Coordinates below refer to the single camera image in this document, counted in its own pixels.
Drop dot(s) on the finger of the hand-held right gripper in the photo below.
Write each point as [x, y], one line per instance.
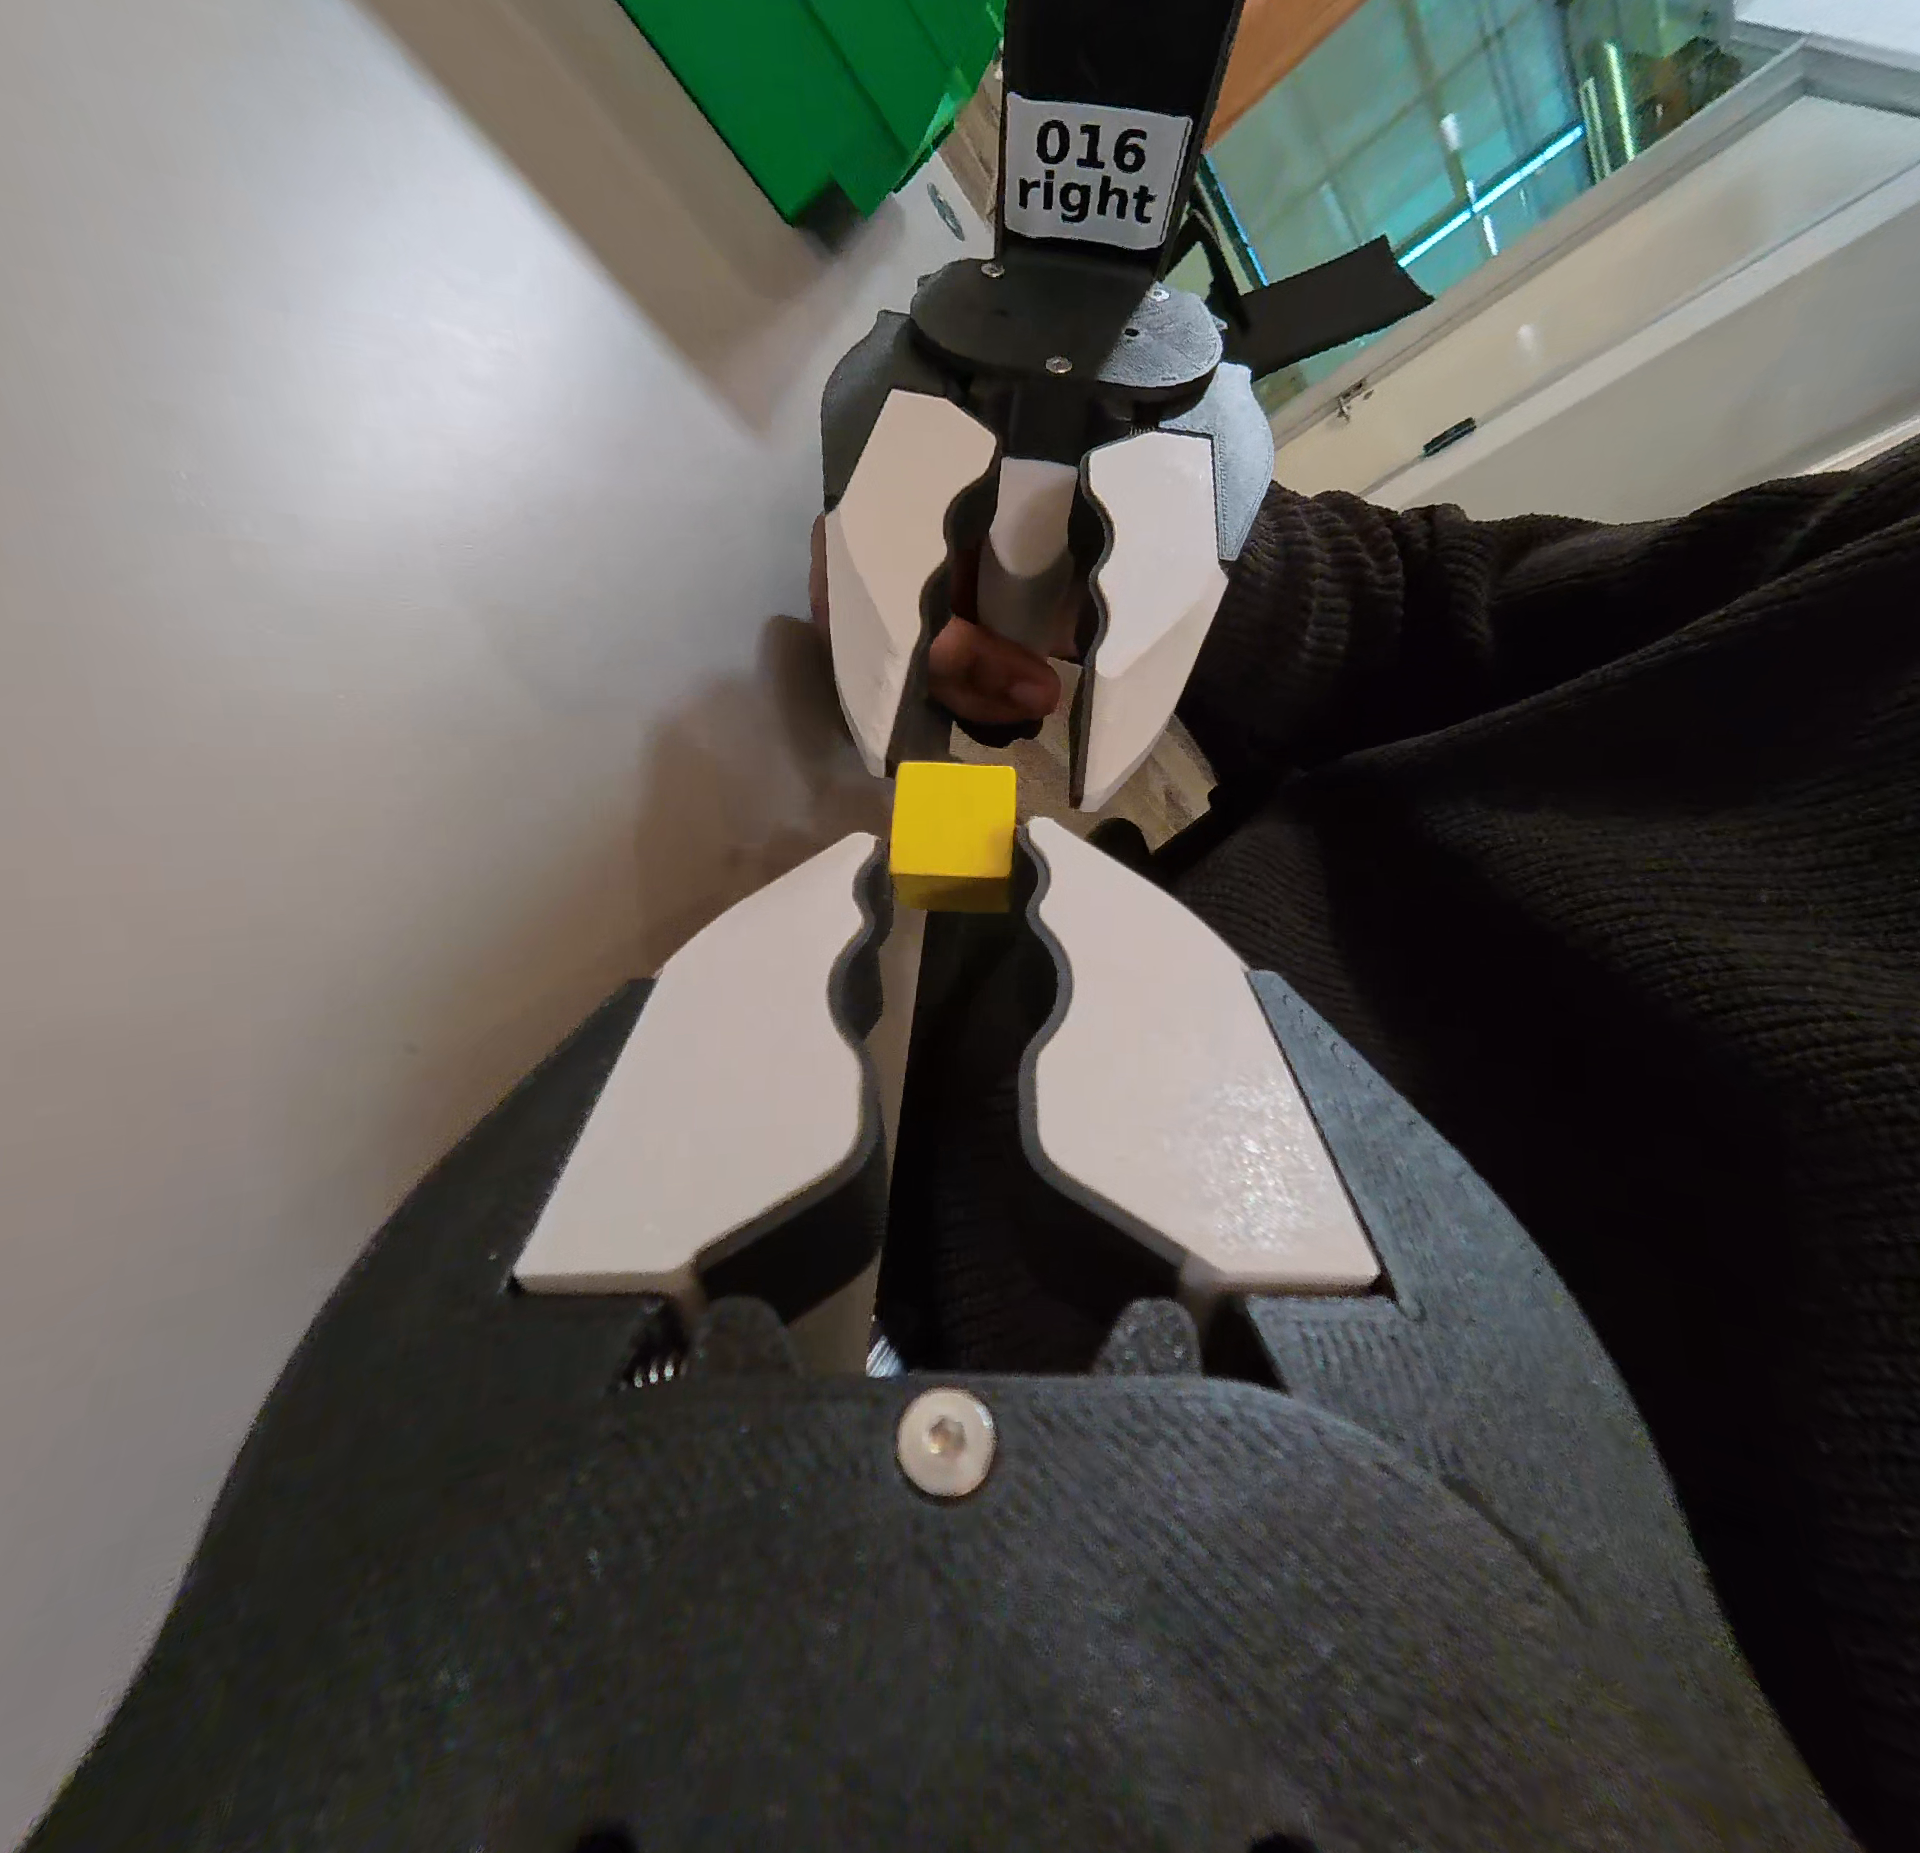
[888, 565]
[1155, 577]

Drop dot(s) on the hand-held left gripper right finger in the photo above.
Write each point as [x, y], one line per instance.
[1186, 1102]

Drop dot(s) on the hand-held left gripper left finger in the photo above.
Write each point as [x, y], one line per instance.
[720, 1120]

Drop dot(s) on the yellow cube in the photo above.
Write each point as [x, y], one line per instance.
[950, 825]

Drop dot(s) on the green plastic bin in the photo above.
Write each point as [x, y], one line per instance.
[781, 53]

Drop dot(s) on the person's right forearm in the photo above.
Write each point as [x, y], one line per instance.
[1501, 624]

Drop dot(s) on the round metal desk cap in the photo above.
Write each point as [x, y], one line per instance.
[943, 208]

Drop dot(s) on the grey desk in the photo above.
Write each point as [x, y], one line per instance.
[301, 684]

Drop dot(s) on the person's right hand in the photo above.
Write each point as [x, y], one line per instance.
[990, 684]

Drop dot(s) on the wooden beam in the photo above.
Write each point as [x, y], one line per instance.
[1314, 8]

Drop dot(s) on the person's black sweater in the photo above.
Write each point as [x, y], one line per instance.
[1574, 1134]

